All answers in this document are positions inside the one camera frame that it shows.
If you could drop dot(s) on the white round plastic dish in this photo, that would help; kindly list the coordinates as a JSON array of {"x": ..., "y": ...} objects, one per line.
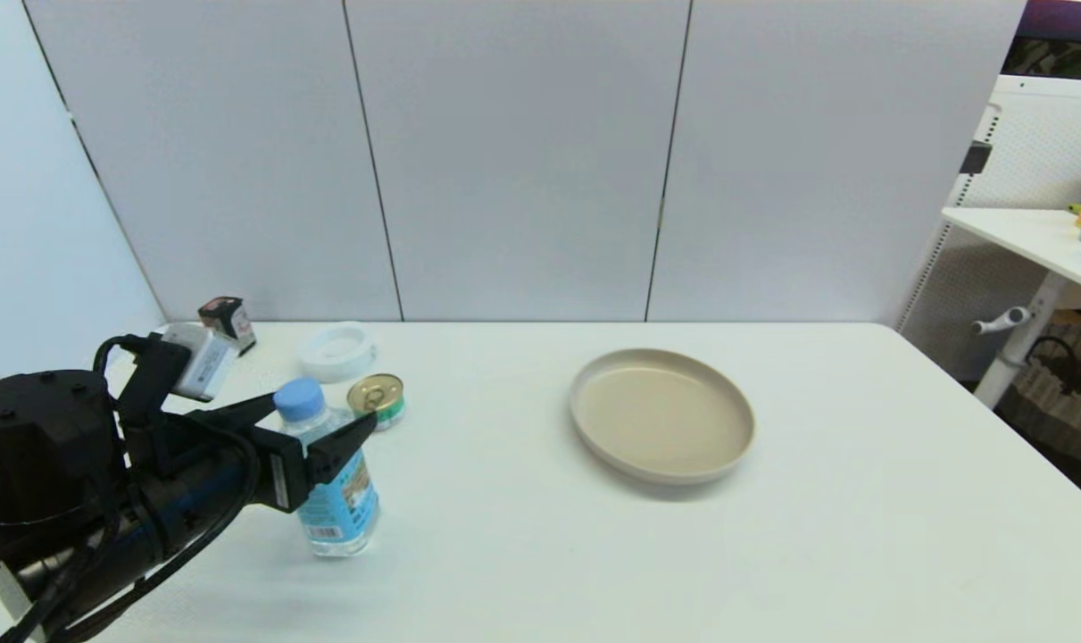
[{"x": 336, "y": 351}]

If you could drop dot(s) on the woven wicker basket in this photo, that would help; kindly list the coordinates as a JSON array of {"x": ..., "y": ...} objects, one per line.
[{"x": 1062, "y": 411}]

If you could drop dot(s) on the soda water bottle blue label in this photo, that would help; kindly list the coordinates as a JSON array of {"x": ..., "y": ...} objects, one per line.
[{"x": 335, "y": 509}]

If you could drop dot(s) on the white pegboard panel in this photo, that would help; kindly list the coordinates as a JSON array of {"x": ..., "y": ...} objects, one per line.
[{"x": 1040, "y": 143}]

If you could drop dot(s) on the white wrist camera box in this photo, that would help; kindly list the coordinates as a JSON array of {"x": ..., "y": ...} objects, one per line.
[{"x": 199, "y": 362}]

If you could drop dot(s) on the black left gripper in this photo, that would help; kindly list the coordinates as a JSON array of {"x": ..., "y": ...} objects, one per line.
[{"x": 277, "y": 469}]

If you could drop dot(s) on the beige round plate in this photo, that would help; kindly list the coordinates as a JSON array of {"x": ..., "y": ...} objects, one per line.
[{"x": 661, "y": 415}]

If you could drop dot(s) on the cat food can gold lid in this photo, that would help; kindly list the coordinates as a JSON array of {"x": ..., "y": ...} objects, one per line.
[{"x": 381, "y": 393}]

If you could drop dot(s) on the black clip on pegboard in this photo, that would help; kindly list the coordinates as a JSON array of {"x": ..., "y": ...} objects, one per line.
[{"x": 976, "y": 158}]

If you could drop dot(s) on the white side desk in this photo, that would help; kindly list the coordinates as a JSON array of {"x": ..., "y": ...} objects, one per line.
[{"x": 1035, "y": 237}]

